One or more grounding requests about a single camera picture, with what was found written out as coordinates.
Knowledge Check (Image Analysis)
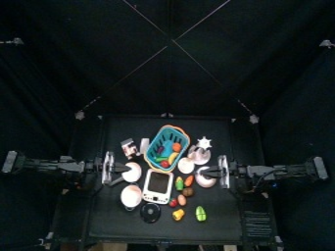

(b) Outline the white rectangular toy piece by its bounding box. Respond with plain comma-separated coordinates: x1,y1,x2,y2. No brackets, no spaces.
139,137,151,155

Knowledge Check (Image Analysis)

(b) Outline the white toy cooking pot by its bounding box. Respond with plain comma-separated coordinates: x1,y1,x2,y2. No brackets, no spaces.
119,183,144,212

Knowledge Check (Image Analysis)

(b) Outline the green toy vegetable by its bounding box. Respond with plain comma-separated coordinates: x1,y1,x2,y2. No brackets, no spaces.
193,205,208,223

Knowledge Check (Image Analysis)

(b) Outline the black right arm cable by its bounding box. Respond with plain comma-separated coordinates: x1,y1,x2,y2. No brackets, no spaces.
250,170,282,194

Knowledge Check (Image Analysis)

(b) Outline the white toy kettle black handle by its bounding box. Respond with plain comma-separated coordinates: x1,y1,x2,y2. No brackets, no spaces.
187,145,214,166

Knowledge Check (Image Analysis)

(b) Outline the brown toy kiwi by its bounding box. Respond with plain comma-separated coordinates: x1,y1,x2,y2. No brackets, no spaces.
181,186,196,198

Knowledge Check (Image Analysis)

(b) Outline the white toy frying pan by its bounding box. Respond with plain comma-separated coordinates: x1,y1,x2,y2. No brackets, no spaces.
193,166,219,189

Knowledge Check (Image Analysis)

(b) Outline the toy corn with green husk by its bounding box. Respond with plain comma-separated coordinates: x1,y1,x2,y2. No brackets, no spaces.
173,176,185,192

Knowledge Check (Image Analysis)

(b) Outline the white toy knife block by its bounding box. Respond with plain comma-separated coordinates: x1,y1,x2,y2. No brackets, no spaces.
120,137,141,161

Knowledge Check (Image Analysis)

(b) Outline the white toy bowl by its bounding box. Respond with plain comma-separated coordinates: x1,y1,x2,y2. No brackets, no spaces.
176,157,196,175

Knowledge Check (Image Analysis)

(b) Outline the white toy kitchen scale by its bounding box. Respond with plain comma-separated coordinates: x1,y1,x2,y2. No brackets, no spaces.
141,168,175,206

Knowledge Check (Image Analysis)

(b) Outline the black pot lid grey knob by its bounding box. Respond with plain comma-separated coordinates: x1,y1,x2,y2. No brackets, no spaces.
139,202,163,225

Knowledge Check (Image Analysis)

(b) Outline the yellow toy banana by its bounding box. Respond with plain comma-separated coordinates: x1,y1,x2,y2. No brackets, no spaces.
167,151,180,165

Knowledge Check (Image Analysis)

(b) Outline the teal basket with orange rim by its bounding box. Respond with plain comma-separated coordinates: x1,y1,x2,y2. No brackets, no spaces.
143,124,192,173

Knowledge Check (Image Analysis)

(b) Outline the white toy utensil rack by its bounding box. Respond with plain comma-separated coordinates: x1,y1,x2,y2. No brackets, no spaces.
195,136,214,151

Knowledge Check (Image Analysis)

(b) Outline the yellow toy bell pepper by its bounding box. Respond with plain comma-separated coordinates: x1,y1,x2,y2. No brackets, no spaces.
171,208,185,223

